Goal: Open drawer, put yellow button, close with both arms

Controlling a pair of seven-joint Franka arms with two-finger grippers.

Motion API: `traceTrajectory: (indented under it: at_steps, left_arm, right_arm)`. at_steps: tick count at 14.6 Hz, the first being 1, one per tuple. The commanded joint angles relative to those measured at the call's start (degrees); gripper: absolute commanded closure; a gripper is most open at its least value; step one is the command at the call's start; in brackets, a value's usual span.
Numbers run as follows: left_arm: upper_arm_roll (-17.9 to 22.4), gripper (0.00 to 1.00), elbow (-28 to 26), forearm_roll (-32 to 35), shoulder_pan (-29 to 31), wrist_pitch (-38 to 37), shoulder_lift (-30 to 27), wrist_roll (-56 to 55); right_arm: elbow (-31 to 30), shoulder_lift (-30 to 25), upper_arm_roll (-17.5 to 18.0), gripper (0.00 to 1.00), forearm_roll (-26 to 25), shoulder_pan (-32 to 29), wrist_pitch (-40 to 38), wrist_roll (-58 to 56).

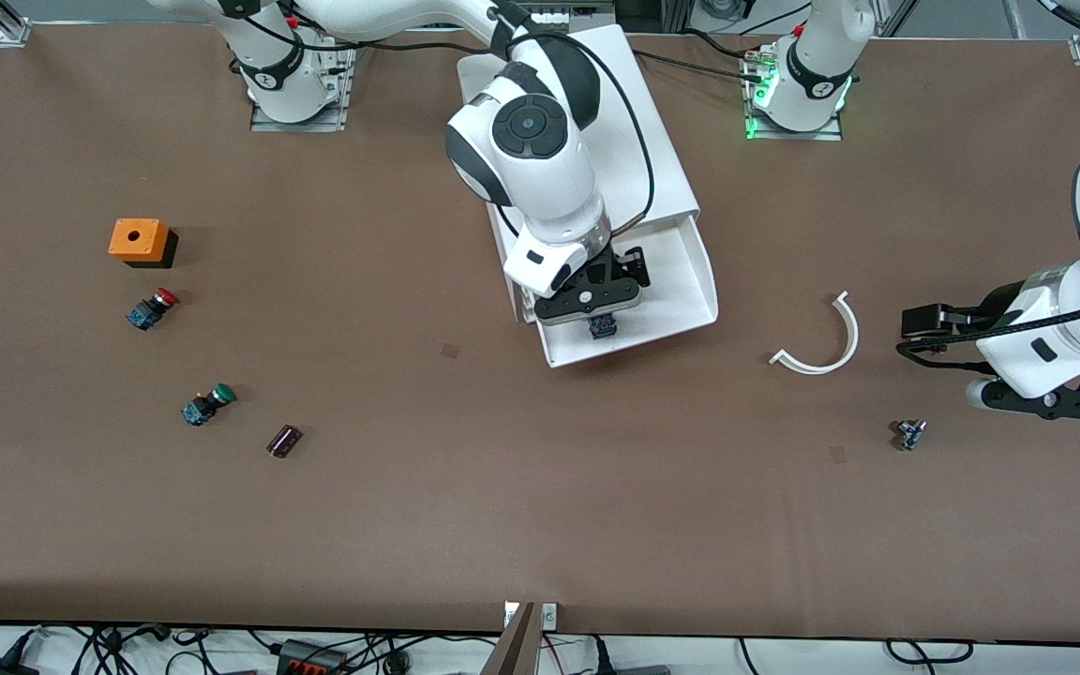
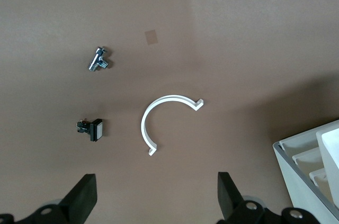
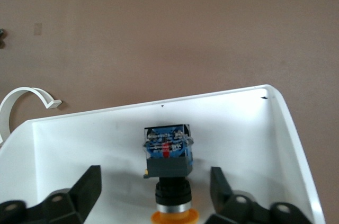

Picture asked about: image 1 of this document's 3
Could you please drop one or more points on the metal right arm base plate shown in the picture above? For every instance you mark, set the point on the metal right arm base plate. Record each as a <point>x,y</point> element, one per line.
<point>345,94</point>

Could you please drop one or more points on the white drawer cabinet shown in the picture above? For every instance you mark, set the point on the white drawer cabinet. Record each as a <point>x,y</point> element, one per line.
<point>662,178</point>

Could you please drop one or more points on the white curved plastic strip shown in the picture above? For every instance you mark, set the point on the white curved plastic strip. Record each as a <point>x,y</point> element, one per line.
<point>851,337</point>

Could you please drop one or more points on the wooden post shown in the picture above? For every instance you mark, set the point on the wooden post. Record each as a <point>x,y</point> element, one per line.
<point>512,652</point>

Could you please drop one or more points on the black power strip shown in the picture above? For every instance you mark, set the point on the black power strip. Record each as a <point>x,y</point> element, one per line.
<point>310,659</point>

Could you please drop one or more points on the red push button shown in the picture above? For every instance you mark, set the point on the red push button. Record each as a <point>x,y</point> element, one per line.
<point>151,309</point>

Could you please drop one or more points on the white plastic drawer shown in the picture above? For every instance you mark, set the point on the white plastic drawer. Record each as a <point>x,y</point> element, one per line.
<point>681,291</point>

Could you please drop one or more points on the grey terminal block device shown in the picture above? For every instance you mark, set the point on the grey terminal block device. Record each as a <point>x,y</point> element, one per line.
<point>577,14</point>

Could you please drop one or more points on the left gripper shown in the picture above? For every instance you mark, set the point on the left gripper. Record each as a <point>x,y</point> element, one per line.
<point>974,318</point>

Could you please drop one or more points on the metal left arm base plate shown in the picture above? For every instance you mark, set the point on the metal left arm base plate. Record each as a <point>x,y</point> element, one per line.
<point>826,136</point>

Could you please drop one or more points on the black plug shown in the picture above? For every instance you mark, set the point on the black plug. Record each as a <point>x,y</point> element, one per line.
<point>601,661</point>

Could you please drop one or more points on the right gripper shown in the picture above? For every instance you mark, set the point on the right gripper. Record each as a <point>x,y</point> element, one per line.
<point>617,269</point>

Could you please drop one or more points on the orange box with hole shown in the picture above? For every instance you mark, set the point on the orange box with hole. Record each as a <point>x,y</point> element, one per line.
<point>151,244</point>

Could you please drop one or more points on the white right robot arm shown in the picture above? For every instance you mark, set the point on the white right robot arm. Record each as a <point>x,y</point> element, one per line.
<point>540,178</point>

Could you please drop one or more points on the black power adapter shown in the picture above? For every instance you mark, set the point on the black power adapter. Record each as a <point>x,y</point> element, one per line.
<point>1,667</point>

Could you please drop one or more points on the dark purple capacitor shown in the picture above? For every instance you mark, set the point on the dark purple capacitor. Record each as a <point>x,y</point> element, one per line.
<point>284,442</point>

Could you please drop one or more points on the yellow push button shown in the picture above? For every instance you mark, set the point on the yellow push button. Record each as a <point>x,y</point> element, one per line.
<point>602,328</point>

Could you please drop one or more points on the green push button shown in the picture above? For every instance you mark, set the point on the green push button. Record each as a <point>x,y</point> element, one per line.
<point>207,405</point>

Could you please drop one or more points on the small blue potentiometer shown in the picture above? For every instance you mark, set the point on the small blue potentiometer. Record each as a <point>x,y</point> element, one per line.
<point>910,434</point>

